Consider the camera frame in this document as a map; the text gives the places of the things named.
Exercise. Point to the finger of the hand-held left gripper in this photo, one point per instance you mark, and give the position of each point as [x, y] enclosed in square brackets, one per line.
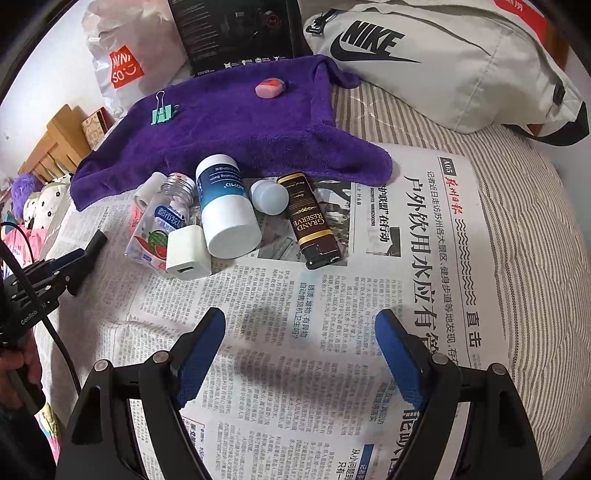
[64, 259]
[90, 251]

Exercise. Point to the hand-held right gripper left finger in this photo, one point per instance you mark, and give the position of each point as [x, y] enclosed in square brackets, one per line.
[201, 360]

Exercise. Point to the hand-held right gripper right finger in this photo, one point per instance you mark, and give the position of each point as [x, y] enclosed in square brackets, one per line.
[399, 360]

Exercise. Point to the clear candy bottle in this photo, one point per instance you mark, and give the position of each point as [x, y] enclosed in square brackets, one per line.
[157, 226]

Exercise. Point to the pink highlighter white cap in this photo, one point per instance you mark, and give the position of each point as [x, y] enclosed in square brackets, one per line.
[150, 187]

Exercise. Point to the white charger plug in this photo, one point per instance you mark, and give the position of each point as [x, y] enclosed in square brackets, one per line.
[184, 251]

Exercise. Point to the white and blue bottle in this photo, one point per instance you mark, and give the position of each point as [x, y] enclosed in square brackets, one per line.
[226, 203]

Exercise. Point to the black tube with white cap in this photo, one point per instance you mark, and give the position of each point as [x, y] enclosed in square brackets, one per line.
[309, 221]

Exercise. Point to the small white plug-in lamp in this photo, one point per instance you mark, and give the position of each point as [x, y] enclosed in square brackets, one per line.
[268, 196]

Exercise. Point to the person's left hand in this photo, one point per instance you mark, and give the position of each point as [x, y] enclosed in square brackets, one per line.
[32, 364]

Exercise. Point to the white spotted plush toy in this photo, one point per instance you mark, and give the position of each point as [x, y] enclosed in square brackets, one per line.
[51, 198]

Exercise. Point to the purple fluffy toy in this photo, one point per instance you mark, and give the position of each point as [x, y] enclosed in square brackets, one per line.
[23, 191]

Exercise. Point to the newspaper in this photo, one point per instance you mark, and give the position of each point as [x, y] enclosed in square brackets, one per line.
[323, 300]

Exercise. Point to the wooden furniture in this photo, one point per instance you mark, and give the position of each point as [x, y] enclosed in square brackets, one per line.
[55, 143]

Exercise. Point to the patterned wooden box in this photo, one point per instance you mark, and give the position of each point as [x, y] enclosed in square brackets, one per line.
[94, 129]

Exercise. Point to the pink cloth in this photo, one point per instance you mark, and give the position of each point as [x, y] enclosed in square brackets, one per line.
[51, 434]

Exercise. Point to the person's dark clothing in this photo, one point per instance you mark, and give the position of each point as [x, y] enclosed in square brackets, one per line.
[23, 447]

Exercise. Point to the green binder clip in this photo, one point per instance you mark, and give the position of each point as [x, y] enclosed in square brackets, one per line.
[161, 115]

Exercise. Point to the purple towel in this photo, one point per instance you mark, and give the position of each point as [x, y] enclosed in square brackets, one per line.
[231, 129]

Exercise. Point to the white plastic bag red label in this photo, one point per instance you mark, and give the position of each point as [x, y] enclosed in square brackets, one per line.
[138, 27]

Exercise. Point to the pink lip balm tin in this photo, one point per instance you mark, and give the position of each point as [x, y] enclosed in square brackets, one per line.
[270, 88]

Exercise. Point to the black headphone box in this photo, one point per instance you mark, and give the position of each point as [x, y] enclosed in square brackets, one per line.
[221, 32]

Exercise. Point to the grey waist bag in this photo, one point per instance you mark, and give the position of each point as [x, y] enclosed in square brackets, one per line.
[461, 83]

